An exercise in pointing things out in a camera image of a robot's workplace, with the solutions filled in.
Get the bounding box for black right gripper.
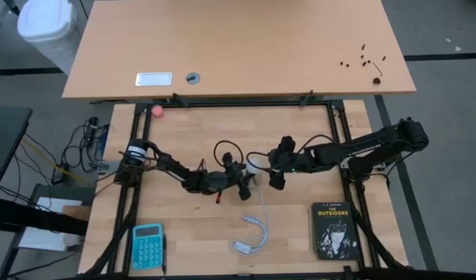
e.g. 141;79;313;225
268;135;316;192

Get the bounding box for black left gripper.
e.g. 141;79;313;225
182;151;253;202

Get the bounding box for white lightbulb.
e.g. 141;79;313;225
245;157;264;175

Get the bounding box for black clamp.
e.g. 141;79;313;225
299;89;315;107
170;92;189;108

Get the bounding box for black paperback book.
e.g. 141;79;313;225
310;201;362;262

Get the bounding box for teal calculator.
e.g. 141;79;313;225
131;222;165;271

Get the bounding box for beige wooden desk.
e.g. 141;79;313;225
61;0;417;101

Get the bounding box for small wooden board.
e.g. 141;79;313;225
61;205;92;222

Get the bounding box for grey floor stand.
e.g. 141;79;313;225
0;182;97;279

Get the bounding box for black power adapter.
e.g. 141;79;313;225
51;163;69;186

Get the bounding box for white sheet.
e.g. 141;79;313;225
18;196;84;253

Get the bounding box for black metal beam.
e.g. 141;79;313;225
0;196;89;237

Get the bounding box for black side table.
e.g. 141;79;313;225
0;105;33;199

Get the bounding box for white trash bin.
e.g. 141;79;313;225
16;0;84;75

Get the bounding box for black rod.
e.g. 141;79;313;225
0;0;21;17

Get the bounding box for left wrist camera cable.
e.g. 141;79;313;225
213;139;245;169

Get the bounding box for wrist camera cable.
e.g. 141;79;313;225
302;134;335;152
213;139;245;169

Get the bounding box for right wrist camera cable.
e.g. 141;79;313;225
302;134;335;152

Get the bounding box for white lamp power cord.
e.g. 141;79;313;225
230;185;271;258

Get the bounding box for black aluminium frame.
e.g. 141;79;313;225
80;99;414;280

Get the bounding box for white inline cord switch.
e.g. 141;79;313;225
231;240;251;257

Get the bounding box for black floor cable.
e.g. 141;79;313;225
12;115;118;203

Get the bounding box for yellow floor cable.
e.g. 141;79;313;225
20;138;93;187

